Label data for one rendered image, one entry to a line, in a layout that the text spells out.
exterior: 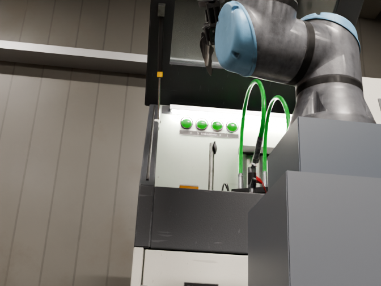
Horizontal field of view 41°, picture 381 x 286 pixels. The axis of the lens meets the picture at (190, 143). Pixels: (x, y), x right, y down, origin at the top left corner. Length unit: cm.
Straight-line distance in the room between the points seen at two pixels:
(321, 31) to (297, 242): 39
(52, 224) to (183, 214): 211
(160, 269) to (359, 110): 65
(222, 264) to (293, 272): 61
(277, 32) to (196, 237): 62
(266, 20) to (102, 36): 307
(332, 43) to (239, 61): 17
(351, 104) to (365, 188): 17
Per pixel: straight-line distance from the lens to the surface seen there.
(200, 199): 131
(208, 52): 144
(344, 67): 90
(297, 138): 78
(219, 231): 130
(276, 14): 87
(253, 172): 162
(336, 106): 84
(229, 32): 86
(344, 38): 93
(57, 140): 351
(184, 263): 127
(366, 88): 200
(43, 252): 332
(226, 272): 128
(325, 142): 79
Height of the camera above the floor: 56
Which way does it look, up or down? 22 degrees up
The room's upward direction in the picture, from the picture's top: 3 degrees clockwise
